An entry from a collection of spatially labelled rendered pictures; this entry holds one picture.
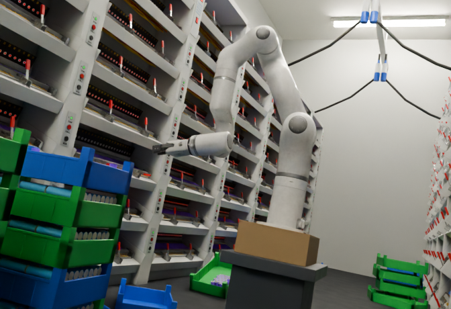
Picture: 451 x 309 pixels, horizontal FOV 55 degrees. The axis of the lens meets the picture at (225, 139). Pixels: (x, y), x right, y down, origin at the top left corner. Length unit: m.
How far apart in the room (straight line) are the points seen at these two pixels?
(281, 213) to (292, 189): 0.10
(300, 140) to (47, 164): 0.90
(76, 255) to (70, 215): 0.09
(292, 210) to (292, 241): 0.13
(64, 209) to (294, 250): 0.81
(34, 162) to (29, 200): 0.08
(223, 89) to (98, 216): 0.90
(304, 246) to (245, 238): 0.20
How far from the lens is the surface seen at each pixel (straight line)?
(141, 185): 2.07
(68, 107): 1.65
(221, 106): 1.71
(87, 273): 1.03
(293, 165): 1.58
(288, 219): 1.56
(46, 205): 0.95
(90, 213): 0.96
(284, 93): 1.67
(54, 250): 0.93
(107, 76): 1.81
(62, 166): 0.94
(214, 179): 2.79
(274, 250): 1.49
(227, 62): 1.76
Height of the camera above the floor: 0.40
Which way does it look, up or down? 10 degrees up
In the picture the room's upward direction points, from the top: 10 degrees clockwise
